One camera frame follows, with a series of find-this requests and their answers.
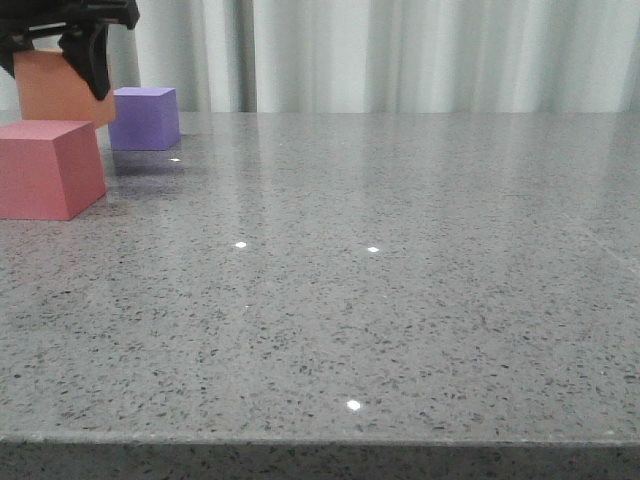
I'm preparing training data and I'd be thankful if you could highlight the pale green curtain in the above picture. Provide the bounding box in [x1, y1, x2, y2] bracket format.
[0, 0, 640, 114]

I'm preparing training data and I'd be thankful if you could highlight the purple foam cube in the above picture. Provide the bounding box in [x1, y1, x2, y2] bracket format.
[108, 87, 180, 151]

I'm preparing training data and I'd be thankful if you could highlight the pink foam cube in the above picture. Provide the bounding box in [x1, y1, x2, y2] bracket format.
[1, 120, 106, 220]

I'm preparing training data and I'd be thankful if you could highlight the orange foam cube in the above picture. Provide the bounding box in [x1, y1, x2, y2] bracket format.
[14, 49, 116, 128]

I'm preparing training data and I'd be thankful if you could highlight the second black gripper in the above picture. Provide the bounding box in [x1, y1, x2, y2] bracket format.
[0, 1, 139, 101]

